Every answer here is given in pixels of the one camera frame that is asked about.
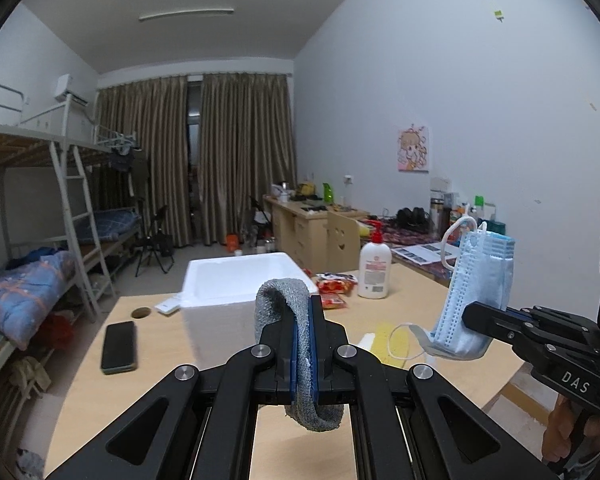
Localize black folding chair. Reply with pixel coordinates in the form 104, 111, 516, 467
132, 205, 176, 277

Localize white lotion pump bottle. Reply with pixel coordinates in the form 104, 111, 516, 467
358, 220, 393, 300

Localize brown curtain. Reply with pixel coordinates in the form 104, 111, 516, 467
200, 72, 298, 248
96, 76, 189, 248

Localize black smartphone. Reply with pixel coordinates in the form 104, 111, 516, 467
101, 321, 138, 376

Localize metal bunk bed plaid bedding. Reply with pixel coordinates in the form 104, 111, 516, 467
75, 125, 147, 273

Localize printed paper sheets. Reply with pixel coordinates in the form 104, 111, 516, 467
390, 241, 461, 265

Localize white air conditioner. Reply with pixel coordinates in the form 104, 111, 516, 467
54, 74, 90, 107

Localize ceiling tube light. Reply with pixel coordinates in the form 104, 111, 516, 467
139, 7, 235, 23

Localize white foam box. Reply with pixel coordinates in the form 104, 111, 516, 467
180, 252, 320, 361

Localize dark steel thermos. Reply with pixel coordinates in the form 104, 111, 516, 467
429, 190, 448, 237

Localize wooden chair smiley cutout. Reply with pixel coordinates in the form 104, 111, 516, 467
326, 211, 362, 273

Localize white metal bunk bed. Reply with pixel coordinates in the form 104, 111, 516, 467
0, 77, 117, 361

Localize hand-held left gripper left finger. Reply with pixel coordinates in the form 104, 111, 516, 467
44, 307, 301, 480

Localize person's right hand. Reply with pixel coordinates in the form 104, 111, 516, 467
541, 394, 600, 467

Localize blue orange quilt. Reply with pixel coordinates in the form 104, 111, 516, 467
0, 250, 77, 351

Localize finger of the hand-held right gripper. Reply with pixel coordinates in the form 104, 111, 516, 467
461, 301, 537, 349
505, 305, 600, 335

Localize grey knitted cloth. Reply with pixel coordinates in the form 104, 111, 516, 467
254, 277, 345, 432

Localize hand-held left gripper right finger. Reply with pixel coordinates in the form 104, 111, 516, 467
310, 295, 556, 480

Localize desk with patterned cloth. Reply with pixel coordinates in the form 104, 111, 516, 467
365, 216, 462, 282

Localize cartoon wall poster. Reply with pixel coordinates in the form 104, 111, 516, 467
397, 125, 431, 173

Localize stack of blue face masks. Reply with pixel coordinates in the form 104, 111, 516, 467
389, 216, 517, 362

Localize white remote control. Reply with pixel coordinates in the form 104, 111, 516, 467
154, 296, 185, 316

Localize black folding rack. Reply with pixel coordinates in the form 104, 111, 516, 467
249, 195, 275, 248

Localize white bed ladder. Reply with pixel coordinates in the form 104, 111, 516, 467
50, 142, 117, 313

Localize dark hanging clothes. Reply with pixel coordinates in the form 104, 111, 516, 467
107, 147, 137, 172

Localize light wooden desk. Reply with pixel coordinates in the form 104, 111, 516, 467
264, 195, 371, 268

